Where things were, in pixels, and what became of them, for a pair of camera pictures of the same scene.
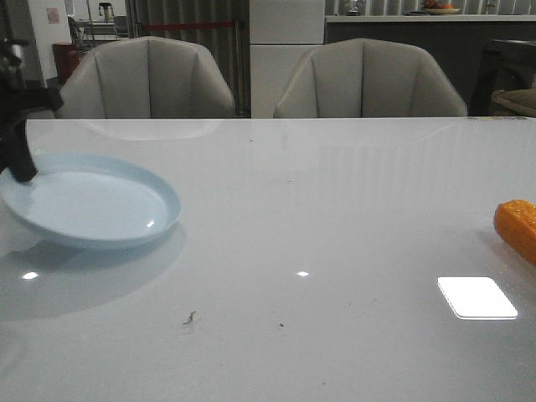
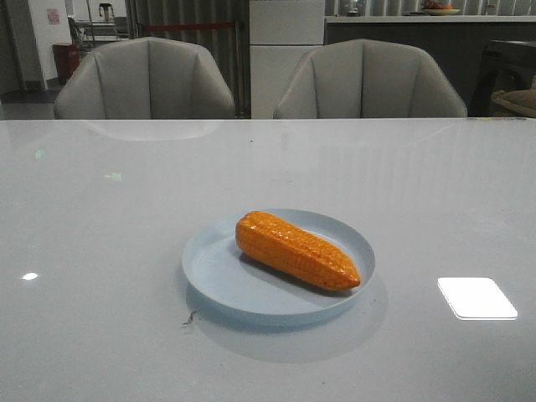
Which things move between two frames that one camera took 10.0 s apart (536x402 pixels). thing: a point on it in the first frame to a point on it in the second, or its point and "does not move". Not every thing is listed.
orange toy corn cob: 515,223 to 286,249
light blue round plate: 93,201 to 217,269
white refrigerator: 281,32 does not move
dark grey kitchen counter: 460,42 does not move
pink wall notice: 53,16 does not move
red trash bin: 66,59 does not move
